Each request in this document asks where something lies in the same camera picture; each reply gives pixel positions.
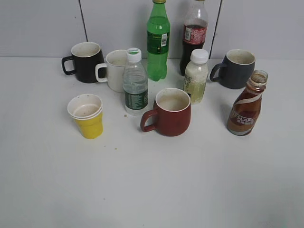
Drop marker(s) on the yellow paper cup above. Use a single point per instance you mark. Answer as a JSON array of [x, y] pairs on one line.
[[87, 111]]

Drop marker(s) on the brown Nescafe coffee bottle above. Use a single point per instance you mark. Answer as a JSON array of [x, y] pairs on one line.
[[246, 108]]

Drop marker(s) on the red ceramic mug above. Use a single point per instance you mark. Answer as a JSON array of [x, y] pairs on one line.
[[171, 113]]

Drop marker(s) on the clear water bottle green label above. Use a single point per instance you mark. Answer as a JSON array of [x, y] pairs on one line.
[[135, 83]]

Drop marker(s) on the white cap juice bottle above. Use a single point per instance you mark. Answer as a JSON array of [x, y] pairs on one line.
[[196, 74]]

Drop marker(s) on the white ceramic mug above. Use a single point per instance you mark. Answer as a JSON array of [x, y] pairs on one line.
[[115, 65]]

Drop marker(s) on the black ceramic mug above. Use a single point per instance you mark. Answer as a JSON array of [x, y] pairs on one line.
[[85, 56]]

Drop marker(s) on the green soda bottle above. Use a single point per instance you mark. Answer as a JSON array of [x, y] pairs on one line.
[[158, 36]]

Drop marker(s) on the dark grey ceramic mug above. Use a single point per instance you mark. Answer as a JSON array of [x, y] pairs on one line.
[[235, 69]]

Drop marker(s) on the cola bottle red label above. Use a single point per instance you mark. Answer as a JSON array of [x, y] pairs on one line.
[[194, 31]]

